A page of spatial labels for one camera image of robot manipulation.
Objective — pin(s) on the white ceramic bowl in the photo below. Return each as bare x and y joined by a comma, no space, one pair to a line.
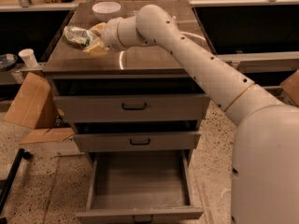
105,11

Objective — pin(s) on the cardboard box at right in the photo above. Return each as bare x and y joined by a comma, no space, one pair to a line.
290,88

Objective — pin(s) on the leaning cardboard box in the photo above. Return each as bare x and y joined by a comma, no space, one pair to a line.
33,106

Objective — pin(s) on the black metal stand leg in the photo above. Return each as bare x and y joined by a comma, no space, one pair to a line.
5,185

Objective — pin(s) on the metal shelf rail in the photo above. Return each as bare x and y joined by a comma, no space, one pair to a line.
263,62

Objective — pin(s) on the white paper cup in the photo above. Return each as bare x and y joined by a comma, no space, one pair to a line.
29,58

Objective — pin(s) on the dark round lid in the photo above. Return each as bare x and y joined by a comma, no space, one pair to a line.
8,61

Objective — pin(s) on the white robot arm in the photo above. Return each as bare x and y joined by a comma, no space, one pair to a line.
265,165

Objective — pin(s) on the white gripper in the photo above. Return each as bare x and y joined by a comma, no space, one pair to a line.
109,34

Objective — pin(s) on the grey drawer cabinet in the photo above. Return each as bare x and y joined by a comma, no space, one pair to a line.
136,71

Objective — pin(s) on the grey drawer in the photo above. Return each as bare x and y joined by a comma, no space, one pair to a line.
147,187
137,108
110,142

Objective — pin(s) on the middle grey drawer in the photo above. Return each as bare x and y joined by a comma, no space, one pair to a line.
110,142

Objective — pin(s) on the bottom grey drawer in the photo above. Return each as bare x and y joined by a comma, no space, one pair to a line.
147,187

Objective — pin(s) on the flat cardboard piece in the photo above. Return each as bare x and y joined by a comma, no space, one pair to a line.
47,135

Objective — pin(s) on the top grey drawer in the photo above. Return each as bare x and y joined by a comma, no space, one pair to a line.
137,108

